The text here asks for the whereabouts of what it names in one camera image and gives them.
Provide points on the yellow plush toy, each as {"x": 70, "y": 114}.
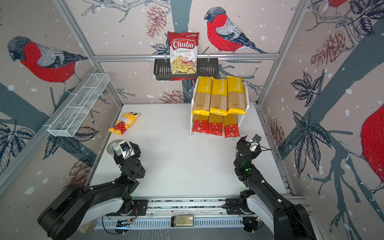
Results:
{"x": 127, "y": 120}

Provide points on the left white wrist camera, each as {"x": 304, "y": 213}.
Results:
{"x": 125, "y": 146}

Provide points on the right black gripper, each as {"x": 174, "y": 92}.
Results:
{"x": 241, "y": 142}

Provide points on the Chuba cassava chips bag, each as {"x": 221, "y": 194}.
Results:
{"x": 183, "y": 52}

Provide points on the red pasta bag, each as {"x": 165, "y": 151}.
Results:
{"x": 215, "y": 125}
{"x": 200, "y": 124}
{"x": 231, "y": 127}

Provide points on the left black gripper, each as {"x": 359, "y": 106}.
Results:
{"x": 136, "y": 150}

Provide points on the white wire mesh basket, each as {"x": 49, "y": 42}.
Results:
{"x": 72, "y": 116}

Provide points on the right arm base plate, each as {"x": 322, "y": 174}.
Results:
{"x": 233, "y": 207}

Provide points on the wooden two-tier shelf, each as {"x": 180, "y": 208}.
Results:
{"x": 240, "y": 117}

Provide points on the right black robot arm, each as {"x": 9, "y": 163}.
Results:
{"x": 287, "y": 221}

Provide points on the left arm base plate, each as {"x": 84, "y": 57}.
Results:
{"x": 133, "y": 208}

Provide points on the yellow pasta bag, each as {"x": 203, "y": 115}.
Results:
{"x": 236, "y": 96}
{"x": 202, "y": 100}
{"x": 219, "y": 97}

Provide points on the clear tape roll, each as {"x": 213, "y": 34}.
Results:
{"x": 112, "y": 147}

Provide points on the glass jar brown contents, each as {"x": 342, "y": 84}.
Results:
{"x": 87, "y": 228}

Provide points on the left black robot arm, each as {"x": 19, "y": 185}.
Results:
{"x": 77, "y": 205}

